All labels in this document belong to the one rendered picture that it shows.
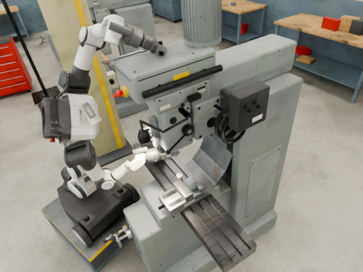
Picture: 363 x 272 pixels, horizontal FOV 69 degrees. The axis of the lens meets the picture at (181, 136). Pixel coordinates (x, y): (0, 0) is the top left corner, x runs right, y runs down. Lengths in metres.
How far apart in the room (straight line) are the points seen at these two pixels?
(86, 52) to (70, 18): 1.44
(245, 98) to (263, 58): 0.46
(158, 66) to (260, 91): 0.51
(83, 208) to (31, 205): 1.21
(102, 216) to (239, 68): 1.56
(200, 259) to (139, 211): 0.71
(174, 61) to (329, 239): 2.27
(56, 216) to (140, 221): 1.01
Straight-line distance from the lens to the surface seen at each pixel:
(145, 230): 1.96
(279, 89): 1.75
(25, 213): 3.55
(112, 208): 2.36
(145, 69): 1.24
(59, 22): 2.99
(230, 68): 1.55
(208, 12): 1.38
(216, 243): 1.65
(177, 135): 1.54
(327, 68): 5.35
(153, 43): 1.31
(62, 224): 2.69
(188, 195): 1.69
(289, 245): 2.83
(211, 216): 1.73
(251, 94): 1.34
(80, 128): 1.59
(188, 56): 1.33
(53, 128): 1.54
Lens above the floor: 2.39
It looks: 39 degrees down
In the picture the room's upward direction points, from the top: 6 degrees counter-clockwise
